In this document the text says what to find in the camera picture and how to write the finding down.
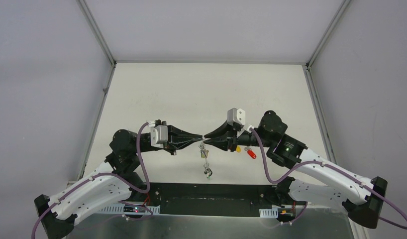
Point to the keyring with keys bunch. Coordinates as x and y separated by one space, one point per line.
204 154

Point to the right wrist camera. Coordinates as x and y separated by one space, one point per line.
236 116

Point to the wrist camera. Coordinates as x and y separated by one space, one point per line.
236 116
158 136

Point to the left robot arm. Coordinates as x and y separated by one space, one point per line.
121 176

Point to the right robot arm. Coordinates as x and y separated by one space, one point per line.
359 197

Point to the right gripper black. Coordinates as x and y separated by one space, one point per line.
229 142

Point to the red tagged key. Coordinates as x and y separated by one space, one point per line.
250 152

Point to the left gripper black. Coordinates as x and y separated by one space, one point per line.
170 137

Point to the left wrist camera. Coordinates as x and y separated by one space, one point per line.
158 136

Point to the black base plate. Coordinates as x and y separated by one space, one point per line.
213 199

